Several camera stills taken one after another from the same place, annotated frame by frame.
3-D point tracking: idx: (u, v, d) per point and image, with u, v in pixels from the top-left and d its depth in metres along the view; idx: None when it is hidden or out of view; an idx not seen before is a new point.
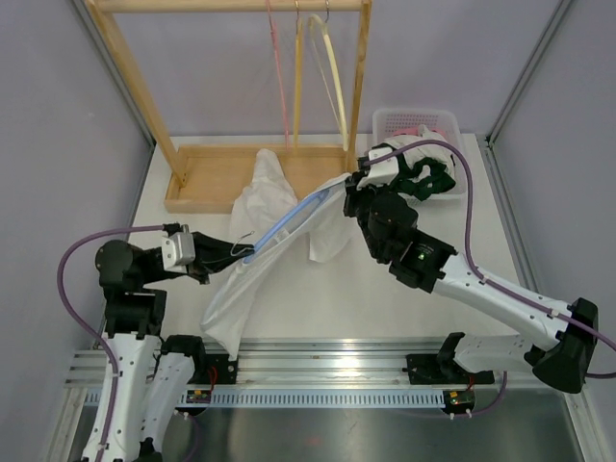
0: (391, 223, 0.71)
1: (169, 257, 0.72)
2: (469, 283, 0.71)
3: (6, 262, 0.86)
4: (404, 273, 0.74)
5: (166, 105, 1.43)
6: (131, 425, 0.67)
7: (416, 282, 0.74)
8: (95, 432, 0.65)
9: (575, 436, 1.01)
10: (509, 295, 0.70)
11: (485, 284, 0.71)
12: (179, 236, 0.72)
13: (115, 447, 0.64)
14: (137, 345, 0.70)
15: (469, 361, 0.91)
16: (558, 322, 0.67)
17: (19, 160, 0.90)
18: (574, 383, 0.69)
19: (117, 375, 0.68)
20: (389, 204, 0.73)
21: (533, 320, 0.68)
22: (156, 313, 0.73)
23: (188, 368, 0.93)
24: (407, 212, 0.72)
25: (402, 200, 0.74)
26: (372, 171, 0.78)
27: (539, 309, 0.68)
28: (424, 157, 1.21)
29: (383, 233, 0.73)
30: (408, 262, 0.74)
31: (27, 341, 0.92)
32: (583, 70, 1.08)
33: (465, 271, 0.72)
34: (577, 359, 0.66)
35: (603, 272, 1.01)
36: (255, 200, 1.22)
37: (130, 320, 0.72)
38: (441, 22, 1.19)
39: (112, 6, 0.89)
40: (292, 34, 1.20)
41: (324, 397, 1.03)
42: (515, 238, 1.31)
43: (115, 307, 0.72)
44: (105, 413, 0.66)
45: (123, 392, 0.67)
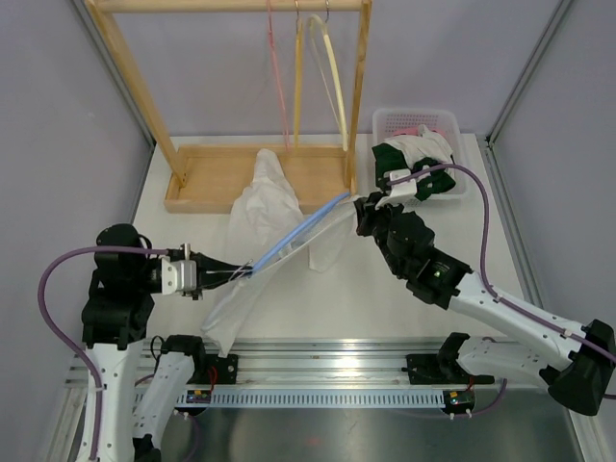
0: (407, 243, 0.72)
1: (170, 284, 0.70)
2: (482, 300, 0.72)
3: (6, 262, 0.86)
4: (422, 291, 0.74)
5: (166, 105, 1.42)
6: (122, 436, 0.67)
7: (432, 298, 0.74)
8: (85, 446, 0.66)
9: (575, 436, 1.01)
10: (524, 315, 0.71)
11: (500, 302, 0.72)
12: (183, 266, 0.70)
13: (106, 459, 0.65)
14: (118, 354, 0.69)
15: (473, 366, 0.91)
16: (571, 343, 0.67)
17: (18, 159, 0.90)
18: (591, 407, 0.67)
19: (102, 388, 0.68)
20: (405, 222, 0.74)
21: (546, 338, 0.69)
22: (137, 320, 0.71)
23: (188, 368, 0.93)
24: (423, 230, 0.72)
25: (419, 218, 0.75)
26: (393, 192, 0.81)
27: (552, 329, 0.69)
28: (424, 157, 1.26)
29: (399, 251, 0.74)
30: (424, 279, 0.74)
31: (27, 341, 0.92)
32: (583, 69, 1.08)
33: (479, 290, 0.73)
34: (594, 380, 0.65)
35: (603, 273, 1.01)
36: (255, 201, 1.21)
37: (110, 326, 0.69)
38: (441, 22, 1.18)
39: (112, 6, 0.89)
40: (292, 34, 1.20)
41: (323, 397, 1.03)
42: (515, 238, 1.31)
43: (94, 312, 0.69)
44: (92, 427, 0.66)
45: (110, 405, 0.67)
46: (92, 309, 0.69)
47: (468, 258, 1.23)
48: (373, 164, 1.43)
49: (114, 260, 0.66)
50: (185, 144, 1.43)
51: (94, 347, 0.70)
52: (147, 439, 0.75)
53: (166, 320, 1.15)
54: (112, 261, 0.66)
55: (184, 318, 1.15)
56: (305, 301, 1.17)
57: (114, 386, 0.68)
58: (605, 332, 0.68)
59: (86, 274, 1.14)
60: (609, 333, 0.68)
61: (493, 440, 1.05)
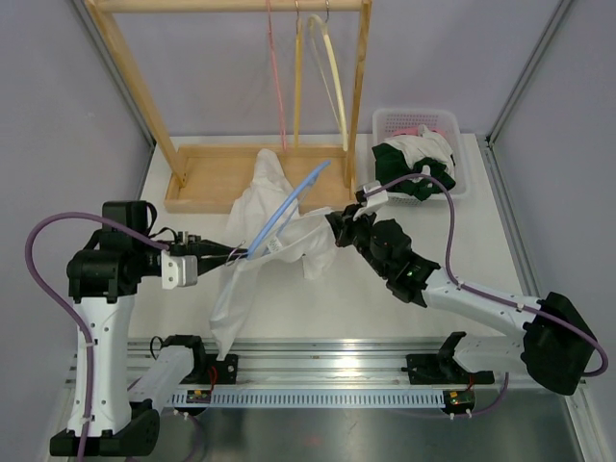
0: (385, 245, 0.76)
1: (171, 280, 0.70)
2: (448, 290, 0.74)
3: (7, 263, 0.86)
4: (398, 290, 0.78)
5: (166, 105, 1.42)
6: (117, 393, 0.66)
7: (408, 296, 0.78)
8: (78, 404, 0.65)
9: (575, 436, 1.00)
10: (483, 296, 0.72)
11: (462, 290, 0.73)
12: (184, 263, 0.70)
13: (102, 418, 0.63)
14: (109, 308, 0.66)
15: (470, 361, 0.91)
16: (526, 315, 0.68)
17: (18, 159, 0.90)
18: (562, 378, 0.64)
19: (93, 344, 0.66)
20: (385, 229, 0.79)
21: (502, 314, 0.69)
22: (127, 271, 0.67)
23: (186, 358, 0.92)
24: (400, 236, 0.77)
25: (397, 226, 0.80)
26: (369, 202, 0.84)
27: (508, 304, 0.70)
28: (424, 157, 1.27)
29: (380, 255, 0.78)
30: (402, 279, 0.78)
31: (26, 341, 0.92)
32: (584, 69, 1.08)
33: (445, 281, 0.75)
34: (546, 347, 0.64)
35: (603, 273, 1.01)
36: (253, 205, 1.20)
37: (98, 279, 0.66)
38: (441, 22, 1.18)
39: (112, 6, 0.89)
40: (291, 34, 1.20)
41: (323, 397, 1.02)
42: (515, 238, 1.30)
43: (81, 266, 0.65)
44: (86, 385, 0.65)
45: (103, 362, 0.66)
46: (79, 262, 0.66)
47: (468, 258, 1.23)
48: (373, 164, 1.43)
49: (120, 212, 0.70)
50: (185, 144, 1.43)
51: (82, 302, 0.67)
52: (146, 402, 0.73)
53: (166, 320, 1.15)
54: (118, 213, 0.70)
55: (184, 317, 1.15)
56: (304, 301, 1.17)
57: (104, 342, 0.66)
58: (561, 303, 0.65)
59: None
60: (569, 303, 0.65)
61: (492, 441, 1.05)
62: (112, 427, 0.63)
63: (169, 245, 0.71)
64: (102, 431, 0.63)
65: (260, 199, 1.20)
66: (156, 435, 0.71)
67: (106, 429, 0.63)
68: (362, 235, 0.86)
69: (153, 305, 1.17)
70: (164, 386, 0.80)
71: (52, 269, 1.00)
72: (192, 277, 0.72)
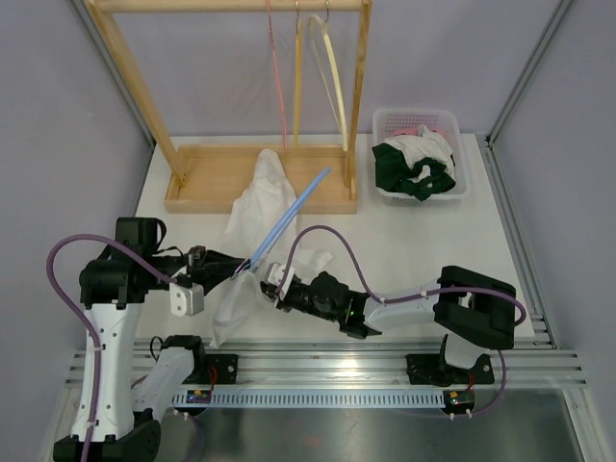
0: (327, 300, 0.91)
1: (179, 309, 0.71)
2: (379, 311, 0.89)
3: (7, 262, 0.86)
4: (352, 330, 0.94)
5: (166, 106, 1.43)
6: (121, 398, 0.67)
7: (362, 333, 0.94)
8: (83, 409, 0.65)
9: (575, 436, 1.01)
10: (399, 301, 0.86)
11: (387, 303, 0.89)
12: (191, 292, 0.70)
13: (106, 422, 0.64)
14: (117, 315, 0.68)
15: (459, 357, 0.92)
16: (431, 298, 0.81)
17: (18, 158, 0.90)
18: (493, 335, 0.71)
19: (101, 348, 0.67)
20: (321, 283, 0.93)
21: (419, 307, 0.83)
22: (137, 281, 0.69)
23: (187, 359, 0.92)
24: (337, 285, 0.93)
25: (329, 276, 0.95)
26: (284, 287, 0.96)
27: (417, 297, 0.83)
28: (424, 157, 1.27)
29: (326, 307, 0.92)
30: (352, 321, 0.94)
31: (27, 340, 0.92)
32: (583, 69, 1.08)
33: (375, 304, 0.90)
34: (454, 317, 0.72)
35: (602, 273, 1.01)
36: (251, 208, 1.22)
37: (109, 287, 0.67)
38: (441, 22, 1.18)
39: (112, 6, 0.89)
40: (291, 33, 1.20)
41: (323, 397, 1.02)
42: (515, 238, 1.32)
43: (93, 274, 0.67)
44: (91, 389, 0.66)
45: (109, 367, 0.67)
46: (91, 270, 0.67)
47: (467, 257, 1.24)
48: (373, 164, 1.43)
49: (133, 228, 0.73)
50: (185, 144, 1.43)
51: (92, 308, 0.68)
52: (147, 411, 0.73)
53: (166, 320, 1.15)
54: (132, 228, 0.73)
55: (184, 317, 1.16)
56: None
57: (112, 347, 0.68)
58: (454, 272, 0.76)
59: None
60: (460, 270, 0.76)
61: (492, 440, 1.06)
62: (115, 432, 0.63)
63: (177, 276, 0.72)
64: (105, 436, 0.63)
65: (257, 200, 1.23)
66: (155, 448, 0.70)
67: (109, 435, 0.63)
68: (300, 295, 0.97)
69: (154, 306, 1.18)
70: (166, 391, 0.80)
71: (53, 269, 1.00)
72: (200, 306, 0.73)
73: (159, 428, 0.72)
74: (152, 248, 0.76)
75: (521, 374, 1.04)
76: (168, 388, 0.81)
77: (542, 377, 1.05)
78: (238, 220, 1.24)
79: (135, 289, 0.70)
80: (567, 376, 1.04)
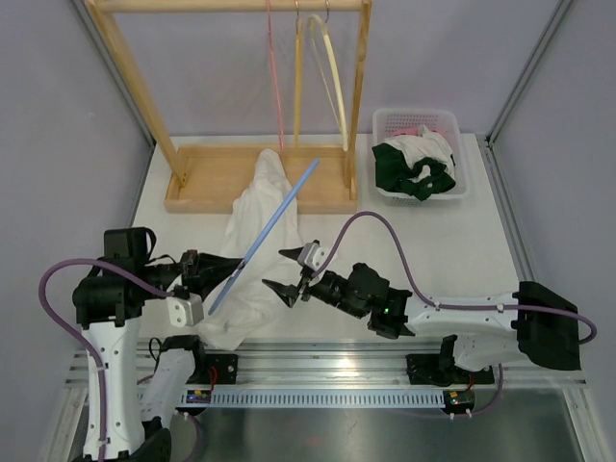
0: (367, 295, 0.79)
1: (179, 320, 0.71)
2: (428, 315, 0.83)
3: (7, 262, 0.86)
4: (385, 330, 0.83)
5: (166, 106, 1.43)
6: (130, 414, 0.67)
7: (395, 334, 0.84)
8: (93, 429, 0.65)
9: (575, 436, 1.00)
10: (462, 311, 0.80)
11: (441, 309, 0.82)
12: (191, 304, 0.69)
13: (117, 438, 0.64)
14: (117, 331, 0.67)
15: (471, 362, 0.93)
16: (509, 314, 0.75)
17: (19, 158, 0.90)
18: (566, 360, 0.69)
19: (104, 368, 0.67)
20: (362, 279, 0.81)
21: (489, 320, 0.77)
22: (133, 295, 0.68)
23: (187, 361, 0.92)
24: (376, 280, 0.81)
25: (368, 269, 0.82)
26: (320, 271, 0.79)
27: (488, 310, 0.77)
28: (424, 157, 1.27)
29: (361, 304, 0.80)
30: (382, 320, 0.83)
31: (27, 340, 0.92)
32: (583, 69, 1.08)
33: (422, 306, 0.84)
34: (540, 335, 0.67)
35: (603, 274, 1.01)
36: (251, 209, 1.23)
37: (105, 304, 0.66)
38: (441, 22, 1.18)
39: (112, 6, 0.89)
40: (291, 34, 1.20)
41: (323, 397, 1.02)
42: (515, 238, 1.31)
43: (88, 293, 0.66)
44: (99, 409, 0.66)
45: (114, 385, 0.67)
46: (85, 289, 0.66)
47: (467, 257, 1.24)
48: (373, 164, 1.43)
49: (122, 240, 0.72)
50: (185, 144, 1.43)
51: (90, 327, 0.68)
52: (156, 420, 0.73)
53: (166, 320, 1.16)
54: (121, 240, 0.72)
55: None
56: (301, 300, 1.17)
57: (115, 365, 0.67)
58: (532, 289, 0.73)
59: None
60: (539, 288, 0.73)
61: (493, 441, 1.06)
62: (128, 448, 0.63)
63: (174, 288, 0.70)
64: (118, 452, 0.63)
65: (257, 200, 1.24)
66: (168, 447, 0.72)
67: (122, 451, 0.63)
68: (329, 283, 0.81)
69: (155, 306, 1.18)
70: (169, 398, 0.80)
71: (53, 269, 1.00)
72: (199, 314, 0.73)
73: (169, 435, 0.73)
74: (142, 258, 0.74)
75: (521, 374, 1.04)
76: (172, 396, 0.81)
77: (542, 377, 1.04)
78: (236, 221, 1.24)
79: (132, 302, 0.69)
80: (567, 376, 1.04)
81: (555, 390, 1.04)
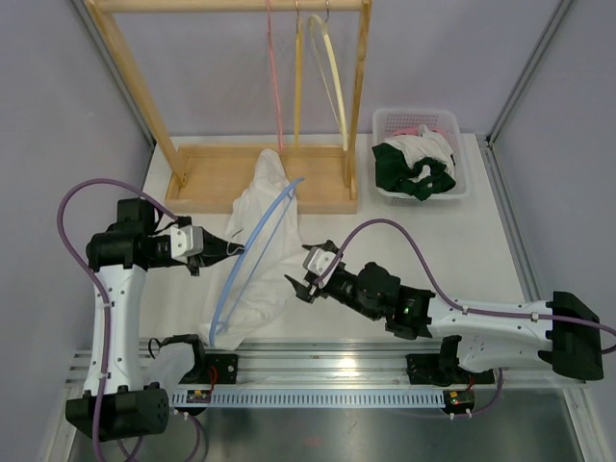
0: (378, 295, 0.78)
1: (180, 245, 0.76)
2: (454, 318, 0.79)
3: (6, 264, 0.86)
4: (400, 330, 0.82)
5: (166, 106, 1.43)
6: (131, 354, 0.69)
7: (412, 334, 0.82)
8: (94, 365, 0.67)
9: (575, 436, 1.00)
10: (492, 316, 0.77)
11: (468, 313, 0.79)
12: (191, 228, 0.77)
13: (116, 373, 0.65)
14: (125, 272, 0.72)
15: (474, 364, 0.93)
16: (543, 321, 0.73)
17: (18, 158, 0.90)
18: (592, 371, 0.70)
19: (110, 304, 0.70)
20: (372, 278, 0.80)
21: (521, 329, 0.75)
22: (141, 246, 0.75)
23: (187, 353, 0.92)
24: (390, 280, 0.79)
25: (378, 269, 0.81)
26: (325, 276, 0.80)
27: (523, 318, 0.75)
28: (424, 157, 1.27)
29: (372, 304, 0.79)
30: (399, 320, 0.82)
31: (26, 340, 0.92)
32: (583, 69, 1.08)
33: (448, 309, 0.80)
34: (575, 350, 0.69)
35: (603, 274, 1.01)
36: (250, 208, 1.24)
37: (115, 252, 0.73)
38: (441, 22, 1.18)
39: (112, 6, 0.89)
40: (291, 33, 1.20)
41: (323, 397, 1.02)
42: (515, 238, 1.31)
43: (100, 243, 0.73)
44: (102, 346, 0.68)
45: (117, 324, 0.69)
46: (97, 243, 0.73)
47: (467, 257, 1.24)
48: (373, 164, 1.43)
49: (133, 205, 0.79)
50: (185, 144, 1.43)
51: (101, 270, 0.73)
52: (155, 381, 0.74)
53: (166, 320, 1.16)
54: (131, 207, 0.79)
55: (185, 317, 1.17)
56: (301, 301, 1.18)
57: (120, 303, 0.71)
58: (568, 298, 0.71)
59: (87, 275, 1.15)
60: (573, 297, 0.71)
61: (492, 440, 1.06)
62: (127, 384, 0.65)
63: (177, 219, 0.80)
64: (117, 387, 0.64)
65: (256, 200, 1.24)
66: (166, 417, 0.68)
67: (121, 386, 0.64)
68: (343, 281, 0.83)
69: (154, 305, 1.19)
70: (168, 373, 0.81)
71: (52, 268, 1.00)
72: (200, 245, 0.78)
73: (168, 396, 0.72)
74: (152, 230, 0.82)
75: (521, 373, 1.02)
76: (172, 373, 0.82)
77: (542, 378, 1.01)
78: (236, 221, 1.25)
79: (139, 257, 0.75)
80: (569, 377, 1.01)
81: (556, 391, 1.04)
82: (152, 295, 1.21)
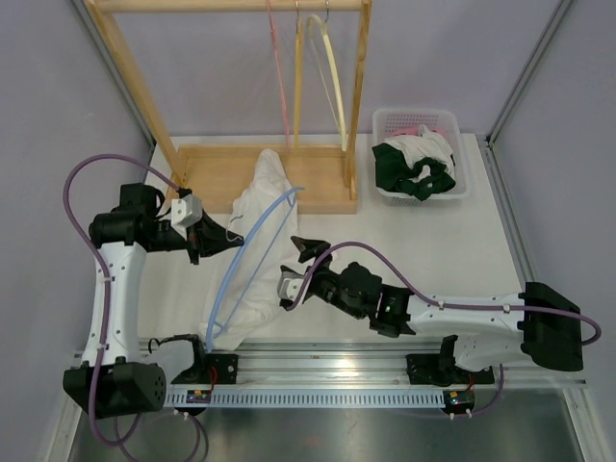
0: (360, 294, 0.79)
1: (179, 213, 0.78)
2: (432, 314, 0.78)
3: (7, 264, 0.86)
4: (385, 327, 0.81)
5: (166, 106, 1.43)
6: (129, 328, 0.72)
7: (396, 331, 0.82)
8: (93, 337, 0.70)
9: (575, 435, 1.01)
10: (466, 309, 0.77)
11: (445, 308, 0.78)
12: (190, 195, 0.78)
13: (115, 346, 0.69)
14: (125, 250, 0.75)
15: (470, 363, 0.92)
16: (516, 315, 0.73)
17: (18, 158, 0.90)
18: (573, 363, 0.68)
19: (111, 279, 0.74)
20: (354, 277, 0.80)
21: (494, 321, 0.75)
22: (141, 224, 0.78)
23: (186, 349, 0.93)
24: (372, 279, 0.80)
25: (360, 268, 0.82)
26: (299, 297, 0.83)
27: (495, 310, 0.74)
28: (424, 157, 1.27)
29: (355, 302, 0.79)
30: (383, 319, 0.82)
31: (27, 340, 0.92)
32: (582, 69, 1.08)
33: (425, 305, 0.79)
34: (547, 341, 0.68)
35: (602, 274, 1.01)
36: (250, 207, 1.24)
37: (117, 229, 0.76)
38: (441, 22, 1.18)
39: (112, 6, 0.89)
40: (291, 33, 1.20)
41: (323, 397, 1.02)
42: (515, 238, 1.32)
43: (104, 220, 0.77)
44: (102, 319, 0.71)
45: (117, 298, 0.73)
46: (100, 220, 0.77)
47: (467, 257, 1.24)
48: (373, 164, 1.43)
49: (137, 186, 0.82)
50: (185, 144, 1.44)
51: (104, 247, 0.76)
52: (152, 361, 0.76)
53: (166, 321, 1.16)
54: (136, 187, 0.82)
55: (186, 318, 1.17)
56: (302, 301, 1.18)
57: (120, 279, 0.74)
58: (540, 290, 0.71)
59: (87, 275, 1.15)
60: (546, 288, 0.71)
61: (492, 441, 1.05)
62: (125, 355, 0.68)
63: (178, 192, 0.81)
64: (115, 358, 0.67)
65: (256, 200, 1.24)
66: (163, 397, 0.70)
67: (118, 357, 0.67)
68: (328, 284, 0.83)
69: (154, 306, 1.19)
70: (166, 362, 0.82)
71: (52, 268, 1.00)
72: (198, 213, 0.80)
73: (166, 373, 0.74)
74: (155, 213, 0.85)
75: (519, 374, 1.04)
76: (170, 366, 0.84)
77: (542, 378, 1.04)
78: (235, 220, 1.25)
79: (140, 237, 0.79)
80: (568, 376, 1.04)
81: (556, 391, 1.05)
82: (151, 296, 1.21)
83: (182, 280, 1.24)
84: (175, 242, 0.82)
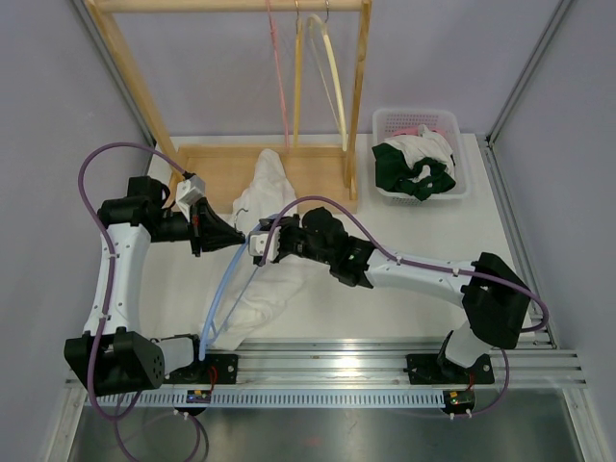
0: (319, 234, 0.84)
1: (184, 189, 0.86)
2: (389, 267, 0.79)
3: (7, 265, 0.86)
4: (343, 274, 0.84)
5: (166, 106, 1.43)
6: (131, 301, 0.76)
7: (353, 279, 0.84)
8: (96, 308, 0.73)
9: (575, 435, 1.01)
10: (419, 268, 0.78)
11: (401, 264, 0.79)
12: (192, 179, 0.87)
13: (116, 317, 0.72)
14: (132, 230, 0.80)
15: (459, 355, 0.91)
16: (463, 277, 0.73)
17: (19, 160, 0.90)
18: (504, 336, 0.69)
19: (115, 256, 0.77)
20: (317, 218, 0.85)
21: (442, 281, 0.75)
22: (147, 210, 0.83)
23: (187, 349, 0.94)
24: (331, 221, 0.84)
25: (327, 213, 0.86)
26: (269, 249, 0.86)
27: (445, 271, 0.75)
28: (424, 157, 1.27)
29: (320, 246, 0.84)
30: (344, 266, 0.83)
31: (27, 339, 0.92)
32: (581, 69, 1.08)
33: (384, 260, 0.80)
34: (485, 303, 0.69)
35: (601, 274, 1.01)
36: (251, 208, 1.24)
37: (123, 213, 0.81)
38: (441, 22, 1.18)
39: (112, 6, 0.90)
40: (291, 34, 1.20)
41: (323, 397, 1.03)
42: (515, 238, 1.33)
43: (111, 205, 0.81)
44: (105, 292, 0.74)
45: (121, 274, 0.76)
46: (108, 206, 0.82)
47: (466, 256, 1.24)
48: (373, 164, 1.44)
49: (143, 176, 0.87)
50: (185, 144, 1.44)
51: (111, 228, 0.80)
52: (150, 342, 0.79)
53: (166, 320, 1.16)
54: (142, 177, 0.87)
55: (186, 319, 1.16)
56: (303, 300, 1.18)
57: (125, 256, 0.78)
58: (494, 260, 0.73)
59: (87, 275, 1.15)
60: (500, 261, 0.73)
61: (494, 441, 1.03)
62: (125, 325, 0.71)
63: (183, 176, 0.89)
64: (116, 328, 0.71)
65: (256, 200, 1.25)
66: (161, 374, 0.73)
67: (119, 327, 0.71)
68: (296, 236, 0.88)
69: (155, 304, 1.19)
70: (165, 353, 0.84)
71: (52, 268, 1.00)
72: (199, 192, 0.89)
73: (162, 354, 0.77)
74: (160, 204, 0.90)
75: (520, 374, 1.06)
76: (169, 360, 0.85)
77: (542, 377, 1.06)
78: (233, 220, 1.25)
79: (145, 222, 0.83)
80: (567, 376, 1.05)
81: (556, 391, 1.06)
82: (151, 295, 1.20)
83: (183, 278, 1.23)
84: (179, 230, 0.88)
